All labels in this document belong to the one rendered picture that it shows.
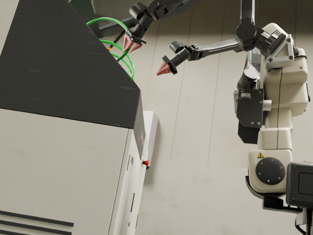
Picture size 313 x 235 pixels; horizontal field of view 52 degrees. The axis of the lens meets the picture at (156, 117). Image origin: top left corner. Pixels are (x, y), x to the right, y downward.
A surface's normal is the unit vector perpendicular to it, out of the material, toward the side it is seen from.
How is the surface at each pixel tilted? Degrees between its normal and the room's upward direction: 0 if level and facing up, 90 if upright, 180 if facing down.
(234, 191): 90
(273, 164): 90
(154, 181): 90
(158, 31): 90
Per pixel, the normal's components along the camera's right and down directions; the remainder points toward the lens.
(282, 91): -0.26, -0.33
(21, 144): 0.00, -0.30
